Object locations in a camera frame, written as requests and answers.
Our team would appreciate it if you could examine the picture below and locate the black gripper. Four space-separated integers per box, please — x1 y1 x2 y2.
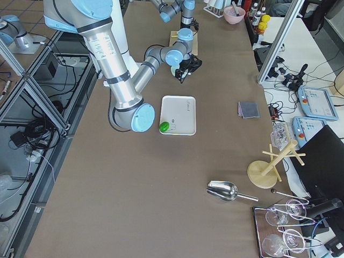
178 54 202 83

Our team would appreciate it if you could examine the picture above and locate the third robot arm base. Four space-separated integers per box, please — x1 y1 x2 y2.
1 15 39 54

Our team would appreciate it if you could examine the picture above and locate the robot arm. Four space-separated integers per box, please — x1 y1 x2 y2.
150 0 199 31
44 1 202 132

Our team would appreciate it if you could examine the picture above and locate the light green bowl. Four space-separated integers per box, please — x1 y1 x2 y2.
171 65 184 80

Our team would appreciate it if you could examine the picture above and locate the pink bowl with ice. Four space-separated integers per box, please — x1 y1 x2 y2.
224 6 246 25

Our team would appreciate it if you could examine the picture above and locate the wooden cutting board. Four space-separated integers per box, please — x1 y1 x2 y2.
169 31 198 56

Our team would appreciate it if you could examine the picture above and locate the white serving tray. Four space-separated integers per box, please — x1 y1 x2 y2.
159 95 196 135

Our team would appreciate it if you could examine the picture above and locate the green lime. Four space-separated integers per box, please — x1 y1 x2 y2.
159 121 170 133

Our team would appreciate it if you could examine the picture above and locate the grey folded cloth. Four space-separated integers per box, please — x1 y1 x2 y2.
238 102 260 119

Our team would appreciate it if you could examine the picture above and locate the metal muddler stick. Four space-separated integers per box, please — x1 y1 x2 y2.
232 1 240 17

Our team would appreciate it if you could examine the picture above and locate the clear plastic container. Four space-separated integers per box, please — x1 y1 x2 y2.
270 122 295 149

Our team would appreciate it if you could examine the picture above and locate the metal ice scoop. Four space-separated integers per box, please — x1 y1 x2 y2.
206 180 259 202

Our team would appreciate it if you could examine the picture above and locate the wooden mug tree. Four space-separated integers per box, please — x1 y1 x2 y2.
247 123 306 189

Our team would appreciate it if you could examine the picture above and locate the lower teach pendant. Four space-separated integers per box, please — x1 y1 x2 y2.
292 117 327 147

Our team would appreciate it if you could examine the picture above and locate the teach pendant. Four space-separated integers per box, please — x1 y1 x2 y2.
292 117 327 147
297 86 339 121

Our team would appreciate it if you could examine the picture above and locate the upper teach pendant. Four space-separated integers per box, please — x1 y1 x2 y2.
297 86 339 121

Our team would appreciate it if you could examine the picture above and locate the wine glass rack tray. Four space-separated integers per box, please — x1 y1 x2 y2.
253 200 323 257

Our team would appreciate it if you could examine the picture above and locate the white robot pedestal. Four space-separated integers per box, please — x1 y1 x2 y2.
105 1 139 83

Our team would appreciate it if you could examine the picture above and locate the aluminium frame post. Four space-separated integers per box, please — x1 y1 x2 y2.
257 0 304 85

